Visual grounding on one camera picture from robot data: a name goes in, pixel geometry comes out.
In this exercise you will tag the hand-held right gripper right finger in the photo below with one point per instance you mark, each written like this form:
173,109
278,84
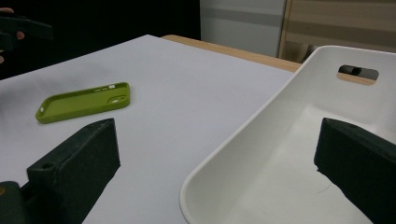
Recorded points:
361,168

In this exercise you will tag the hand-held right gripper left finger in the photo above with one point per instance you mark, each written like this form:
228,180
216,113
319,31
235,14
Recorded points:
81,161

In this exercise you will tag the green phone case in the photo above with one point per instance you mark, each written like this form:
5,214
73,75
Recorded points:
77,107

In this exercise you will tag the white plastic basket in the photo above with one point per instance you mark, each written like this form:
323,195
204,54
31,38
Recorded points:
289,149

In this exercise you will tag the light wooden furniture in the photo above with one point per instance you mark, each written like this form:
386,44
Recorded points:
339,25

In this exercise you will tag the white cabinet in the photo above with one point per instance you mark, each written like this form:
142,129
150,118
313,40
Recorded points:
243,25

